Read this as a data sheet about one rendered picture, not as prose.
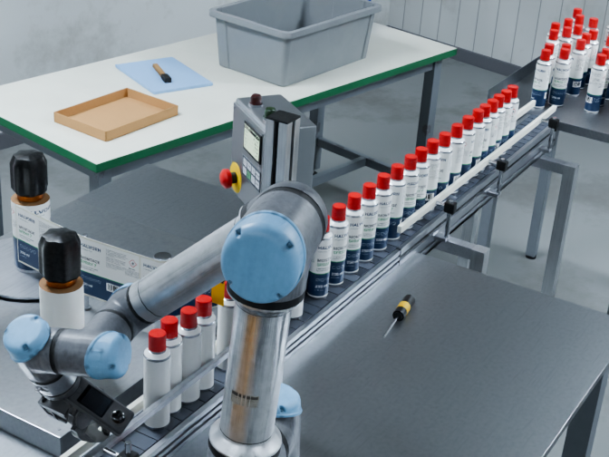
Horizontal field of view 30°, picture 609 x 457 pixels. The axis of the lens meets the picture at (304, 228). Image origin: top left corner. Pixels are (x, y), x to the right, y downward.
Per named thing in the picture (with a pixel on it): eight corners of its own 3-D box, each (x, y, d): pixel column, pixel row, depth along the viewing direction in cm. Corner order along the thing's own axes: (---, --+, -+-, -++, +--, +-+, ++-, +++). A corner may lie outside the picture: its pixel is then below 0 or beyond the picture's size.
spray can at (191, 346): (195, 387, 232) (198, 301, 223) (203, 402, 228) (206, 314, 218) (170, 392, 230) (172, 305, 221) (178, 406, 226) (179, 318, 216)
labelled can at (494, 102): (476, 166, 344) (485, 102, 335) (474, 159, 349) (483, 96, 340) (493, 167, 344) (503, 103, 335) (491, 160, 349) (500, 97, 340)
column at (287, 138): (261, 415, 233) (279, 109, 203) (279, 423, 231) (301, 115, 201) (248, 426, 229) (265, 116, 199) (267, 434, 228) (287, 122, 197)
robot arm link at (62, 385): (78, 354, 189) (50, 394, 185) (88, 368, 193) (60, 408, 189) (44, 340, 192) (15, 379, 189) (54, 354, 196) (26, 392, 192)
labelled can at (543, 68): (547, 107, 396) (556, 50, 386) (538, 110, 392) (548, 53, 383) (535, 102, 399) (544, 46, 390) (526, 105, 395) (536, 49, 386)
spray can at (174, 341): (157, 399, 227) (158, 311, 218) (183, 401, 227) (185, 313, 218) (152, 414, 223) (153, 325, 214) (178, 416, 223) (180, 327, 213)
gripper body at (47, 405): (73, 384, 206) (48, 350, 196) (110, 401, 202) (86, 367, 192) (48, 419, 202) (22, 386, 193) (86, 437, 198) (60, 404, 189)
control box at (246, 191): (275, 183, 226) (281, 92, 218) (310, 219, 213) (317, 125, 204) (227, 189, 222) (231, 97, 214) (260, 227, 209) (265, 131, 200)
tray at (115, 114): (127, 96, 399) (127, 87, 398) (178, 114, 387) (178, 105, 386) (53, 121, 374) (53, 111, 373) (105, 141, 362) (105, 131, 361)
